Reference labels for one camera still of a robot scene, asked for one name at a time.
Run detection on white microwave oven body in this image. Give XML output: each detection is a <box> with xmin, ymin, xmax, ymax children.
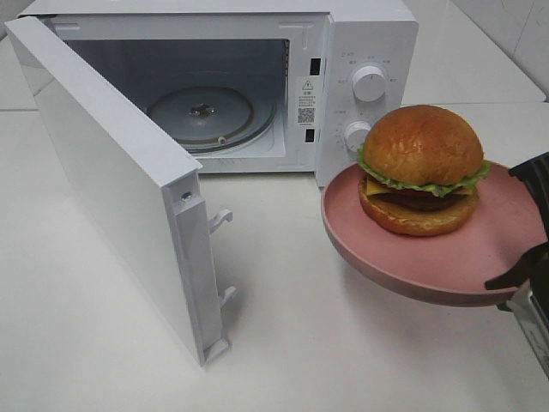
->
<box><xmin>15</xmin><ymin>1</ymin><xmax>418</xmax><ymax>185</ymax></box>

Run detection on pink round plate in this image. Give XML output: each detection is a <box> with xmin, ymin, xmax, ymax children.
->
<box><xmin>322</xmin><ymin>164</ymin><xmax>547</xmax><ymax>306</ymax></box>

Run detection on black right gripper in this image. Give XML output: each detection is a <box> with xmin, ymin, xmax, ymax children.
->
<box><xmin>484</xmin><ymin>152</ymin><xmax>549</xmax><ymax>290</ymax></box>

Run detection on white microwave knob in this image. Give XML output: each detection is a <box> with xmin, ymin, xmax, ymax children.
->
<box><xmin>344</xmin><ymin>121</ymin><xmax>371</xmax><ymax>152</ymax></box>
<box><xmin>352</xmin><ymin>64</ymin><xmax>387</xmax><ymax>102</ymax></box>

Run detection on white microwave door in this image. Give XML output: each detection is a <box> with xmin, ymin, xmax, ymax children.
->
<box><xmin>7</xmin><ymin>16</ymin><xmax>235</xmax><ymax>364</ymax></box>

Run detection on burger with lettuce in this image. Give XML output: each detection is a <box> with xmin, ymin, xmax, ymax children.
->
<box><xmin>358</xmin><ymin>105</ymin><xmax>491</xmax><ymax>237</ymax></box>

